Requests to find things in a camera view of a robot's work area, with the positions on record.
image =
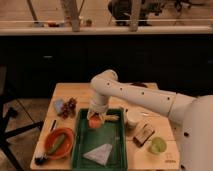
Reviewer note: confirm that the green plastic tray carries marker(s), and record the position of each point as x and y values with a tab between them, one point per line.
87	139

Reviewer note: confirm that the brown wooden box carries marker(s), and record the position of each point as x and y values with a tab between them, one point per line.
143	135

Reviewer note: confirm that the wooden table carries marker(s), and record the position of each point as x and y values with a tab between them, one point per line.
138	159

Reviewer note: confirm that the black pen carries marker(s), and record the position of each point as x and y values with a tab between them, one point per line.
53	125

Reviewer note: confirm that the orange plastic bowl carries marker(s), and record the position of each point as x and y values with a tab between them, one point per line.
65	148

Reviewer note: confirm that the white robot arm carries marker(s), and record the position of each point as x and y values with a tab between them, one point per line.
194	114

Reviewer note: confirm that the blue sponge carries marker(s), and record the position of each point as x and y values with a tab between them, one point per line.
58	104

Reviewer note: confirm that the grey folded cloth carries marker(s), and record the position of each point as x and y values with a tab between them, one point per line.
100	154

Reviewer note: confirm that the black white small object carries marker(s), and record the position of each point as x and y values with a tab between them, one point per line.
40	159

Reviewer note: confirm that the green plastic cup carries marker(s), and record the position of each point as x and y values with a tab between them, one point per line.
158	146

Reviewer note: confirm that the bunch of red grapes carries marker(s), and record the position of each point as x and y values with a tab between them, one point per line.
69	108

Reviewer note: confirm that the dark maroon bowl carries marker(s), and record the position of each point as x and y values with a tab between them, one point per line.
139	84

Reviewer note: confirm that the green cucumber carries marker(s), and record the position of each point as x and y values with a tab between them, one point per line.
57	144

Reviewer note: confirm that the red orange apple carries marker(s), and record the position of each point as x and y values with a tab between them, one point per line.
95	122

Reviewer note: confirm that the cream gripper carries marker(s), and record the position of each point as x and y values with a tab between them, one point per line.
92	113

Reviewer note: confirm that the yellow corn cob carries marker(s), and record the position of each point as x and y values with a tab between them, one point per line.
111	117

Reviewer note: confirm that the white cup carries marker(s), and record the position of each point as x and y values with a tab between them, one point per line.
133	117

